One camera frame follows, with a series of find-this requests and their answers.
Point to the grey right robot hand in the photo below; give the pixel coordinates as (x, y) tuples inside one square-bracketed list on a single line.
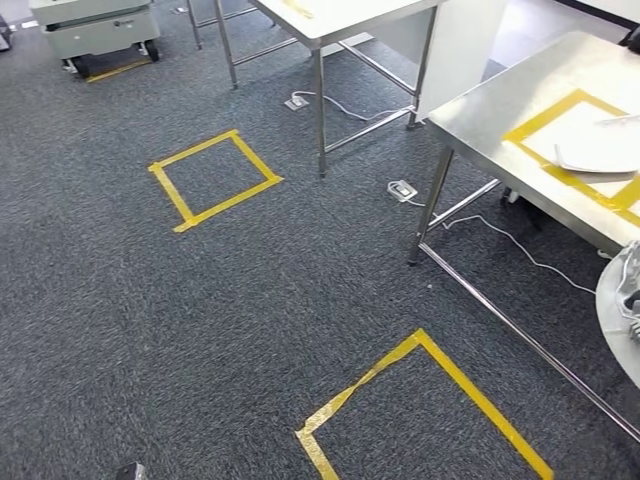
[(635, 328)]

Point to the grey plastic wheel hubcap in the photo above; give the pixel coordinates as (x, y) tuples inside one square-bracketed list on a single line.
[(607, 318)]

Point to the stainless steel workbench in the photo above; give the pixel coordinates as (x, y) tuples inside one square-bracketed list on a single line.
[(490, 99)]

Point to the white plastic mirror cover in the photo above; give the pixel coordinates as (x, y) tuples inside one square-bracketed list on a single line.
[(595, 149)]

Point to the yellow floor tape square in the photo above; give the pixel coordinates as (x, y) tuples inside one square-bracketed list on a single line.
[(480, 395), (225, 204)]

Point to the grey floor outlet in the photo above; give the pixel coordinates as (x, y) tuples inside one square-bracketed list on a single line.
[(401, 191), (296, 102)]

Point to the steel table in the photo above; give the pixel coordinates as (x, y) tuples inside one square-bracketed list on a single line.
[(350, 20)]

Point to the grey wheeled cart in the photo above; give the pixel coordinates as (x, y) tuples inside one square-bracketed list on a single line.
[(100, 36)]

